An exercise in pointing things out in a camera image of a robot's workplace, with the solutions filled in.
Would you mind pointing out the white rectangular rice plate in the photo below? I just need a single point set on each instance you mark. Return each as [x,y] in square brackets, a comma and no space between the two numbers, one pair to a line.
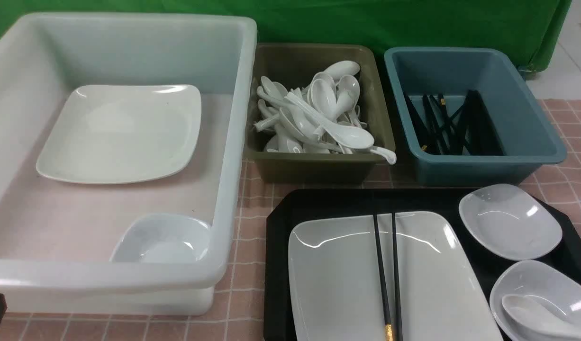
[335,287]

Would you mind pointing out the black chopstick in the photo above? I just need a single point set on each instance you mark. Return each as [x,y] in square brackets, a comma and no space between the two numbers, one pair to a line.
[388,329]
[397,295]

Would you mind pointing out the small white bowl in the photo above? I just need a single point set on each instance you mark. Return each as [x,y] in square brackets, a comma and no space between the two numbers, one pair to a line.
[559,291]
[164,238]
[509,222]

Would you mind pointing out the white square plate in tub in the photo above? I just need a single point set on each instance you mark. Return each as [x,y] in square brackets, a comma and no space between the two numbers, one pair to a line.
[122,134]

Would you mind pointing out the large white plastic tub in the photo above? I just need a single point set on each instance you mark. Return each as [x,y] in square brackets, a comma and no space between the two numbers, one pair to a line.
[56,238]

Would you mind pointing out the small white bowl in tub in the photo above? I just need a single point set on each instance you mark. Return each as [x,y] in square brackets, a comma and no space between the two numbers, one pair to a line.
[164,238]

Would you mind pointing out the olive green plastic bin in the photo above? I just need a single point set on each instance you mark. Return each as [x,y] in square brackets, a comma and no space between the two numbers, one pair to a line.
[286,145]

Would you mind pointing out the top white ceramic spoon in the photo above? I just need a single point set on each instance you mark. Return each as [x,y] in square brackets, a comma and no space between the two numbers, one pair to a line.
[349,136]

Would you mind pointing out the white spoon overhanging bin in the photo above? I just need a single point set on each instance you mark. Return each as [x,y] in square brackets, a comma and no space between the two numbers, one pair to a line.
[387,154]

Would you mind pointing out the black chopsticks pile in bin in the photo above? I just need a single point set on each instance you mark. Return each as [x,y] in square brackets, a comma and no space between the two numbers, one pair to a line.
[469,131]

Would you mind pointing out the blue plastic bin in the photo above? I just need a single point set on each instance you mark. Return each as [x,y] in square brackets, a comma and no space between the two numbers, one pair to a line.
[526,134]

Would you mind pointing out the black serving tray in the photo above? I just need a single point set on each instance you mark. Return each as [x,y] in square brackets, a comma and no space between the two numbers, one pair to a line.
[308,204]

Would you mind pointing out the green cloth backdrop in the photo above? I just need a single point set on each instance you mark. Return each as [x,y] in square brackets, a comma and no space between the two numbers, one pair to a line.
[525,30]

